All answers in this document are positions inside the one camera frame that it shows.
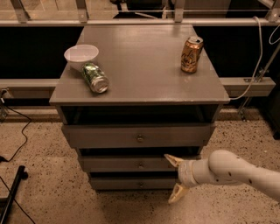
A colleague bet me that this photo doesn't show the grey top drawer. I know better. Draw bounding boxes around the grey top drawer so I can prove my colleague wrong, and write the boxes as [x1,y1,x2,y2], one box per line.
[62,123,215,149]

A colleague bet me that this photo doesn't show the grey drawer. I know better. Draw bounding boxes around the grey drawer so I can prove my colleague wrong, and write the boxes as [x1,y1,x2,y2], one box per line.
[62,123,215,149]
[78,156,175,172]
[89,178,178,191]

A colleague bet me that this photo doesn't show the gold soda can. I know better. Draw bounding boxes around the gold soda can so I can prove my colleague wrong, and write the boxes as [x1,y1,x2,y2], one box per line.
[181,36,204,74]

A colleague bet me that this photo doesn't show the white cable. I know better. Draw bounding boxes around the white cable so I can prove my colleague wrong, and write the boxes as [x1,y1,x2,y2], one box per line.
[229,16,264,102]

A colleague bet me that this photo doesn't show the green soda can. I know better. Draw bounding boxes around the green soda can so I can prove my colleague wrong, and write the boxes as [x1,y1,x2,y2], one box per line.
[81,62,109,94]

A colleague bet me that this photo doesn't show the grey wooden drawer cabinet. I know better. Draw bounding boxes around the grey wooden drawer cabinet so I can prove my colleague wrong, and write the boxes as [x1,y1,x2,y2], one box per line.
[50,24,229,180]

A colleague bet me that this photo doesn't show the black stand leg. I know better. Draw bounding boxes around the black stand leg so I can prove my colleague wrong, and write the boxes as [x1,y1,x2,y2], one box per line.
[0,165,28,224]

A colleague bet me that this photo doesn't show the black floor cable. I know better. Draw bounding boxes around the black floor cable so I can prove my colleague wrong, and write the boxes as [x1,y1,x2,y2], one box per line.
[0,97,33,163]

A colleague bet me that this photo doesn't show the metal window rail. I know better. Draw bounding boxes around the metal window rail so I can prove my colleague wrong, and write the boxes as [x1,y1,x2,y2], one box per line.
[0,17,280,27]

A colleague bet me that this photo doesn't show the white bowl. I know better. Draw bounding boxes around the white bowl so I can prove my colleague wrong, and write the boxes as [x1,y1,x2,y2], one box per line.
[64,45,99,72]

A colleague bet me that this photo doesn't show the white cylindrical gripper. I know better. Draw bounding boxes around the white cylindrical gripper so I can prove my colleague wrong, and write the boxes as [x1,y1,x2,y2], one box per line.
[164,154,198,204]

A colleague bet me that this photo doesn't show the grey bottom drawer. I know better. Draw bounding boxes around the grey bottom drawer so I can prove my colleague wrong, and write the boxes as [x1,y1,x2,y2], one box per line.
[89,178,178,191]

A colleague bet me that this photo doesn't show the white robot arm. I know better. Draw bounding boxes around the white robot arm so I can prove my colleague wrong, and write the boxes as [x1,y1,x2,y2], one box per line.
[164,150,280,204]

